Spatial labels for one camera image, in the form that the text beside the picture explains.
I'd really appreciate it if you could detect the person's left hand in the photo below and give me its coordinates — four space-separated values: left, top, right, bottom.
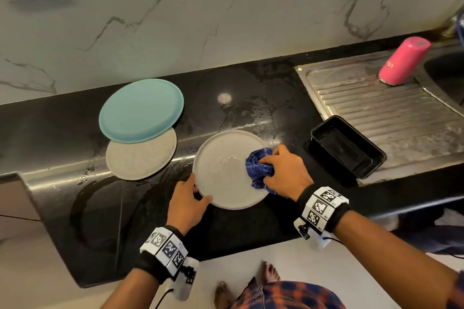
166 172 214 236

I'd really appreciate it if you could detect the person's right hand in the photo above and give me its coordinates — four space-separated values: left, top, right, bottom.
261 144 315 202

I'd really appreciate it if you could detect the blue striped cloth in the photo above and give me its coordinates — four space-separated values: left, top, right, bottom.
244 147 278 194

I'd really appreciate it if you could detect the speckled white plate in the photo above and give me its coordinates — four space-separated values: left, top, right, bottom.
106 127 178 182
192 129 280 211

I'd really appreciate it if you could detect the teal plate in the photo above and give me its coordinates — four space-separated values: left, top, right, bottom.
99 78 186 144

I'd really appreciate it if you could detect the person's left forearm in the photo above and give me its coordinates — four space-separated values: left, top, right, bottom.
101 269 160 309

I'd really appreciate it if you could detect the person's right forearm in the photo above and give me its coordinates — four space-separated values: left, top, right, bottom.
333 211 459 309

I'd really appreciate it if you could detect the person's left foot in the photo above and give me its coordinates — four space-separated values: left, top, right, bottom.
214 281 234 309

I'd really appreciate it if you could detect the person's foot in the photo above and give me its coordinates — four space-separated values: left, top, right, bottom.
214 281 234 309
262 262 281 284

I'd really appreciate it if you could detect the person's right foot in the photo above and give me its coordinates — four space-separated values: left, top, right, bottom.
262 262 281 284

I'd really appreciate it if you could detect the left wrist marker band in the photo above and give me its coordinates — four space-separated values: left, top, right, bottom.
133 225 191 284

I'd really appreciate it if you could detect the black plastic tray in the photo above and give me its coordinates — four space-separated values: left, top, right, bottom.
309 115 387 180

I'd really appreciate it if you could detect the blue orange plaid shirt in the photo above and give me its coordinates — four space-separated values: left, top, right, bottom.
232 269 464 309

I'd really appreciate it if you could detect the steel sink drainboard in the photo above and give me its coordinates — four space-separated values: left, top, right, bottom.
294 36 464 186

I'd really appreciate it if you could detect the red bear cup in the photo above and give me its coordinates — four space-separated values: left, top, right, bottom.
377 36 432 86

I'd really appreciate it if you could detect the brown lower drawer unit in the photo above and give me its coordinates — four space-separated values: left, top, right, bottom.
0 172 44 241

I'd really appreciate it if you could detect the steel faucet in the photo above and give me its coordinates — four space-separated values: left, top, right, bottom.
441 12 464 40

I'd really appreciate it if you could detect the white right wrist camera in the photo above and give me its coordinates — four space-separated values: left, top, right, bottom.
293 220 331 250

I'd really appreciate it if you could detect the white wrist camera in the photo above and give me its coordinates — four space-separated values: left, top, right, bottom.
173 256 200 301
293 220 331 250

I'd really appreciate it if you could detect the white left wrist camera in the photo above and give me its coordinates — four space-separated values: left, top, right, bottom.
173 256 200 301

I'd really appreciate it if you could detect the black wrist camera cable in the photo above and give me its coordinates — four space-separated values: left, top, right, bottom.
154 287 176 309
319 235 348 247

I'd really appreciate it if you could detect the blue hose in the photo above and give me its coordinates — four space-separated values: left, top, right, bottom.
453 8 464 49

